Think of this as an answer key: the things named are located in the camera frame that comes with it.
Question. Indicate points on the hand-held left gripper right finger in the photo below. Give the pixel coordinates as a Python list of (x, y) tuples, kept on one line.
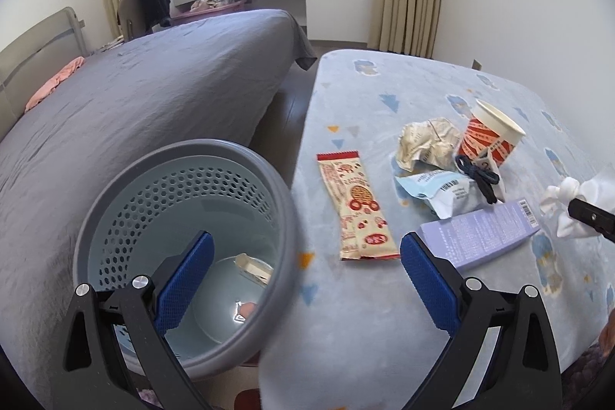
[(427, 280)]

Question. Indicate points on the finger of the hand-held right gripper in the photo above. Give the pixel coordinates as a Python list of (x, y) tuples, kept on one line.
[(588, 213)]

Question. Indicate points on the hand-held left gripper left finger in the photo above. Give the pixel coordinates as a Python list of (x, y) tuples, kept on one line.
[(187, 280)]

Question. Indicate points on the white tissue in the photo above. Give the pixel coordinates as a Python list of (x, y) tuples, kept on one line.
[(564, 194)]

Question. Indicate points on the light blue white packet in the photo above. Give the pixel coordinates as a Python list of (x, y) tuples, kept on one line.
[(442, 194)]

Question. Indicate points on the grey perforated plastic waste basket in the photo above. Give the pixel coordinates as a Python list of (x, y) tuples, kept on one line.
[(271, 198)]

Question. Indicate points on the red white paper cup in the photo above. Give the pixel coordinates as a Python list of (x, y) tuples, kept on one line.
[(485, 141)]

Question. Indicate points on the light blue printed table cloth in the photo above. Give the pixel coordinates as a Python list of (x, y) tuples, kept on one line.
[(384, 318)]

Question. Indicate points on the small pink scrap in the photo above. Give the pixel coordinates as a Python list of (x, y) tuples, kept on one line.
[(246, 310)]

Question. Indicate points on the small cardboard piece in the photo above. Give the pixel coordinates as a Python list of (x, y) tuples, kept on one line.
[(252, 268)]

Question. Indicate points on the purple cardboard box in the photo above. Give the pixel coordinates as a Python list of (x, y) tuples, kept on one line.
[(480, 232)]

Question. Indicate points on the red cream snack bar wrapper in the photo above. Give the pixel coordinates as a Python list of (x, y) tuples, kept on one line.
[(358, 203)]

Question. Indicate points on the person's leg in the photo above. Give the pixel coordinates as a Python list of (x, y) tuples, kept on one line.
[(608, 333)]

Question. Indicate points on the crumpled beige paper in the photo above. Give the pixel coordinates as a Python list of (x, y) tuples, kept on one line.
[(427, 143)]

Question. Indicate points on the bed with grey sheet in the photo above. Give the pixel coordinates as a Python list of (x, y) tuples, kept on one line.
[(144, 102)]

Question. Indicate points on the pink cloth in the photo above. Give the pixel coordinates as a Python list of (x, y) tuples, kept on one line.
[(57, 78)]

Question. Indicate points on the pink plastic laundry basket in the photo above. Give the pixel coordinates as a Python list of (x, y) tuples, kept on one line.
[(211, 15)]

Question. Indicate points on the brown chair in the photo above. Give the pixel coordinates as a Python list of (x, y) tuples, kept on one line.
[(127, 13)]

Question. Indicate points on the clothes pile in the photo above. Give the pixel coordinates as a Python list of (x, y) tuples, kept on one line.
[(209, 3)]

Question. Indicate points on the grey bed headboard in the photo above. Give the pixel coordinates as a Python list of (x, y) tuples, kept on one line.
[(29, 45)]

